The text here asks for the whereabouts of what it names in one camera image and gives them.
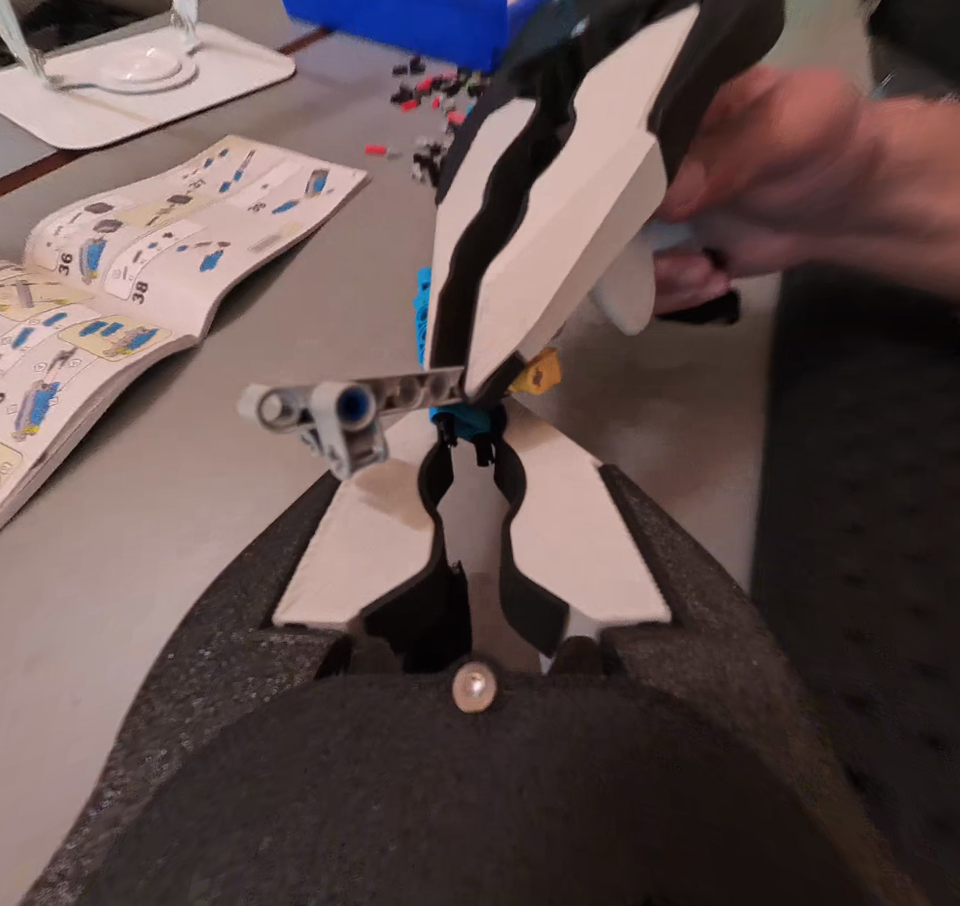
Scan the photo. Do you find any blue panel with black pins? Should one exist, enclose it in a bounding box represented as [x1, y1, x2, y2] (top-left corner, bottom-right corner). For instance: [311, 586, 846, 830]
[414, 267, 511, 467]

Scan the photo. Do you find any person's right forearm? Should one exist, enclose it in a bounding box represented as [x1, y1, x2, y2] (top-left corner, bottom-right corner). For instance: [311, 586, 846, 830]
[862, 92, 960, 271]

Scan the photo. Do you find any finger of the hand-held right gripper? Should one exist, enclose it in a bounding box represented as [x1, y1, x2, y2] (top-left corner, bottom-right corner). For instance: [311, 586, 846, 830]
[429, 96, 571, 371]
[465, 2, 670, 405]

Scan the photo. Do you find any pile of small building pieces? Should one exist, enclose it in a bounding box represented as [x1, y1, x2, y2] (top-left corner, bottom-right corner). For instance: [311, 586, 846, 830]
[388, 54, 490, 187]

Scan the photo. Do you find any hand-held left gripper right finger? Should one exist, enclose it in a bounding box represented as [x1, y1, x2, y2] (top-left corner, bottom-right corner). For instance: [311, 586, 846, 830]
[491, 403, 674, 660]

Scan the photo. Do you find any black perforated pad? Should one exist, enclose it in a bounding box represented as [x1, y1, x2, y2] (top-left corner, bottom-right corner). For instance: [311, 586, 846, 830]
[750, 267, 960, 906]

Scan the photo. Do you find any white laptop stand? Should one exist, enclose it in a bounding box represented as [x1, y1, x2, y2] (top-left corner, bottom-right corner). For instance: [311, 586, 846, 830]
[0, 0, 298, 151]

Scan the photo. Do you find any person's right hand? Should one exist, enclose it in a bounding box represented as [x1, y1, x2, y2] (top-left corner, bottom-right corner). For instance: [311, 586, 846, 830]
[651, 64, 886, 316]

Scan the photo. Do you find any short grey connector piece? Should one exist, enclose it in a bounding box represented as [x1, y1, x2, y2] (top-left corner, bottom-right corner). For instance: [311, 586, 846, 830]
[238, 379, 391, 482]

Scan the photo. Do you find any yellow connector piece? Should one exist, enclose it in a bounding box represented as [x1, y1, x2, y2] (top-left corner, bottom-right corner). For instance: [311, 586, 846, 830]
[512, 347, 563, 397]

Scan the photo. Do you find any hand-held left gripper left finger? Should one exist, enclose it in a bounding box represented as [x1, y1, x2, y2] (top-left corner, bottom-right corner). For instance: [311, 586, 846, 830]
[271, 422, 475, 657]

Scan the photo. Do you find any instruction booklet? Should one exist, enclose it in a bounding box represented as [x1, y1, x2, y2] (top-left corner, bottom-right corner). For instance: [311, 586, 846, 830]
[0, 133, 371, 529]

